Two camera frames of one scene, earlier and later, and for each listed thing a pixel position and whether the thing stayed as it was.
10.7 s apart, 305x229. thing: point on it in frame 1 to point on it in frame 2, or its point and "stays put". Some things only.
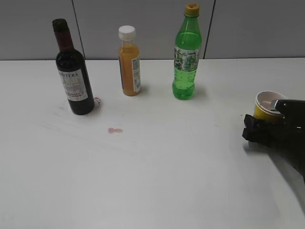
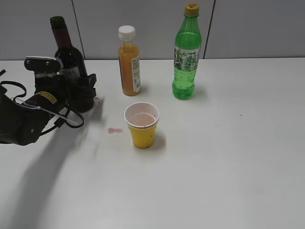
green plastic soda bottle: x=187 y=46 stays put
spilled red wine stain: x=111 y=130 stays put
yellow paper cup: x=265 y=104 to x=142 y=117
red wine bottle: x=72 y=70 stays put
